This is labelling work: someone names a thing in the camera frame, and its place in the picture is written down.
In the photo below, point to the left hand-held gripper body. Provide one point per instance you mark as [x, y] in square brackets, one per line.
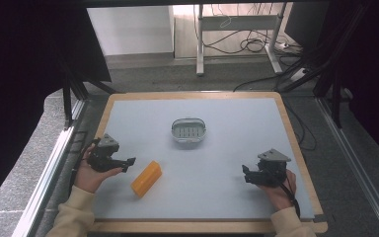
[102, 154]

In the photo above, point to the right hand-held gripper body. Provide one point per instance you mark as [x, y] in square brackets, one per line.
[273, 171]

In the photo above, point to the person's right hand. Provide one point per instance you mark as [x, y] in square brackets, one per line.
[281, 197]

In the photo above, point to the person's left hand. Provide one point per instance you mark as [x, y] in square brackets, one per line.
[87, 177]

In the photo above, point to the orange soap bar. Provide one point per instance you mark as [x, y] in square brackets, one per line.
[146, 178]

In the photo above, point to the pale blue table mat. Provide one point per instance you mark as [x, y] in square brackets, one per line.
[210, 184]

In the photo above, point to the black metal stand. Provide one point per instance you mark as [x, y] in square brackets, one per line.
[67, 105]
[335, 98]

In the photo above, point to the grey soap dish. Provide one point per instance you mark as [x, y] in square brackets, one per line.
[189, 131]

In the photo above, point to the white power strip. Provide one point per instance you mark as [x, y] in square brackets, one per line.
[298, 74]

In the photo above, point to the black curtain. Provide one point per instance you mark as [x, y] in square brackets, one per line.
[375, 65]
[19, 65]

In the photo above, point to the white board panel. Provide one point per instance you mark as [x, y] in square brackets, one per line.
[131, 29]

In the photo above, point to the aluminium rail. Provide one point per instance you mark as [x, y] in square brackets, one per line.
[49, 171]
[358, 164]

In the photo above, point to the white desk frame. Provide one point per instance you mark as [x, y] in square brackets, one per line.
[237, 23]

